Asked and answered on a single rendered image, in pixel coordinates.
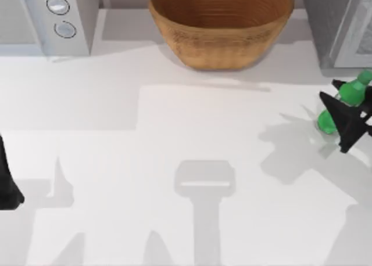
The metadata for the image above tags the pale grey cabinet door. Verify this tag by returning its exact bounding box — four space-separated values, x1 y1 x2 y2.
330 0 372 69

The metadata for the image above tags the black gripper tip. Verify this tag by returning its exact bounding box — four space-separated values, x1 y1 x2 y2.
0 135 26 211

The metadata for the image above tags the large round microwave knob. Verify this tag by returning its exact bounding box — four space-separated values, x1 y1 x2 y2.
45 0 71 16

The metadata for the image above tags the small round microwave knob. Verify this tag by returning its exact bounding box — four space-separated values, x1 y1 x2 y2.
53 20 78 39

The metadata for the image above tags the green bottle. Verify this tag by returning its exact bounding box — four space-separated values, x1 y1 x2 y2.
316 70 372 135

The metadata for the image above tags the pale microwave oven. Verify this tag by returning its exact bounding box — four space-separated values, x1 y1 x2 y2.
0 0 100 57

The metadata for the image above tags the brown woven basket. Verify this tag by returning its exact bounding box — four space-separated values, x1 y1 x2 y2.
148 0 295 73

